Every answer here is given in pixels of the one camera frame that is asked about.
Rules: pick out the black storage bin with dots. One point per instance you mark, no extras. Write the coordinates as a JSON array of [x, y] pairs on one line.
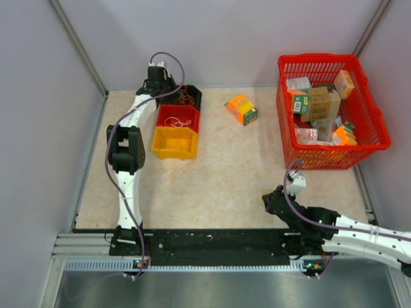
[[187, 95]]

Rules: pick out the green white box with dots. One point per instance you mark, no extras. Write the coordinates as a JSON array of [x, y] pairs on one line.
[[300, 101]]

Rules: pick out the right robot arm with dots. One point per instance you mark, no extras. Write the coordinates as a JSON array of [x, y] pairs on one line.
[[322, 230]]

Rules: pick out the orange yellow packet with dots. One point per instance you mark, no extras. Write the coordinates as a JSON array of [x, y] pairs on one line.
[[343, 136]]

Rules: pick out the red storage bin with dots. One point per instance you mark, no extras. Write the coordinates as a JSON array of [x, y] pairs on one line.
[[179, 116]]

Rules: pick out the aluminium corner post left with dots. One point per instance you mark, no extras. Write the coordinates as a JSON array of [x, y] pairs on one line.
[[78, 46]]

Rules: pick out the yellow storage bin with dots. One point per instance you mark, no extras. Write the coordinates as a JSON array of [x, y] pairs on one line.
[[170, 142]]

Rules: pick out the beige orange box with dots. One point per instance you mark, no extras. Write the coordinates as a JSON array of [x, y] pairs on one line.
[[343, 84]]

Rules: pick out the white slotted cable duct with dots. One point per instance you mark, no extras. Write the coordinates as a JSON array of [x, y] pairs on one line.
[[110, 265]]

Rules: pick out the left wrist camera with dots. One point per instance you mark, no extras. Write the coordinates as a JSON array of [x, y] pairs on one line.
[[158, 64]]

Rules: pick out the red plastic basket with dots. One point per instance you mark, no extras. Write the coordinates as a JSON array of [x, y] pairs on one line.
[[359, 109]]

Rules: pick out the orange green carton box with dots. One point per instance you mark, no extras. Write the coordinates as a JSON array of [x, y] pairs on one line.
[[242, 109]]

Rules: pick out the aluminium corner post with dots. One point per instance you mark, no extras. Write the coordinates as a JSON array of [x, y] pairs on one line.
[[78, 46], [380, 13]]

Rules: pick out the brown cardboard box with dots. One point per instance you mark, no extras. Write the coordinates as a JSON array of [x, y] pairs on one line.
[[323, 105]]

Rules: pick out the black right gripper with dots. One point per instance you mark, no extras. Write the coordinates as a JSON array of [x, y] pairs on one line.
[[268, 198]]

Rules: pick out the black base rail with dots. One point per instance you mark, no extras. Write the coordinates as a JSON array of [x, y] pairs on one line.
[[212, 247]]

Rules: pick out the aluminium corner post right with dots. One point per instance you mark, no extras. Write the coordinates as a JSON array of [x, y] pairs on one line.
[[380, 13]]

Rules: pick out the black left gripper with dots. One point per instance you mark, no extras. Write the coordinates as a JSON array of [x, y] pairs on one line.
[[169, 79]]

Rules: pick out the clear wrapped white packet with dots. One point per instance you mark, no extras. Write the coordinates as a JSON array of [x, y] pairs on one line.
[[306, 136]]

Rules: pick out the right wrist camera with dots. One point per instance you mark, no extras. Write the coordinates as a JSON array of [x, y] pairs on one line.
[[296, 183]]

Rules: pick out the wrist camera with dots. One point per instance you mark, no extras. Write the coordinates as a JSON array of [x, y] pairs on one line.
[[296, 183], [158, 64]]

